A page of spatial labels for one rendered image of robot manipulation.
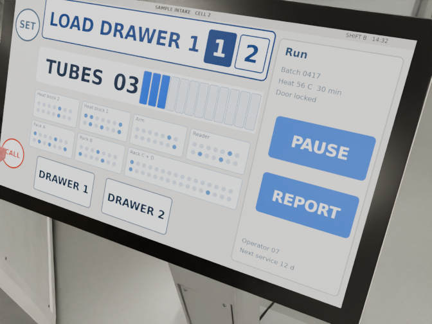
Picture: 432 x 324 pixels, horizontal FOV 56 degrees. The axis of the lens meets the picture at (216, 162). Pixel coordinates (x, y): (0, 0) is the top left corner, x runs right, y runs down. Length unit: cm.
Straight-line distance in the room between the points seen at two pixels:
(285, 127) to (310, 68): 6
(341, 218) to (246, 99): 16
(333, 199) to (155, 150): 20
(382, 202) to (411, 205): 142
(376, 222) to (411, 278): 123
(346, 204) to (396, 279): 122
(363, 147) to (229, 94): 15
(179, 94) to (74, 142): 16
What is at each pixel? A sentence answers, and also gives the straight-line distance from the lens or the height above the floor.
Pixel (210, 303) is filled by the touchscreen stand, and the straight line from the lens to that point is 88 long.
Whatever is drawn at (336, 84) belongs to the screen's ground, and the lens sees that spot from 42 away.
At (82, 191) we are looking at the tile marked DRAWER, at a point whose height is 100.
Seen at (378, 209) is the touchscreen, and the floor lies 106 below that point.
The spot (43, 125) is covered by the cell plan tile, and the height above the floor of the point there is 105.
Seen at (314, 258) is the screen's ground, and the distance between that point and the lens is 44.
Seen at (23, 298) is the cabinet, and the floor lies 29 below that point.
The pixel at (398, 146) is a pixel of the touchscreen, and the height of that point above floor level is 111.
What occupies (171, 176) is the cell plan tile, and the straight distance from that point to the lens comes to 47.
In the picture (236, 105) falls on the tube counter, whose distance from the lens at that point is 44.
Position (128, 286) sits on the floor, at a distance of 161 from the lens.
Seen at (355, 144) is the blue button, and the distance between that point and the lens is 42.
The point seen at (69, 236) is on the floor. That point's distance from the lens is 181.
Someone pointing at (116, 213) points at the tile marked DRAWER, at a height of 99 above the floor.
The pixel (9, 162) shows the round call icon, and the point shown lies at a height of 101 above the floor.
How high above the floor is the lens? 139
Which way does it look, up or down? 47 degrees down
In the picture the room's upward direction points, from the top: 6 degrees counter-clockwise
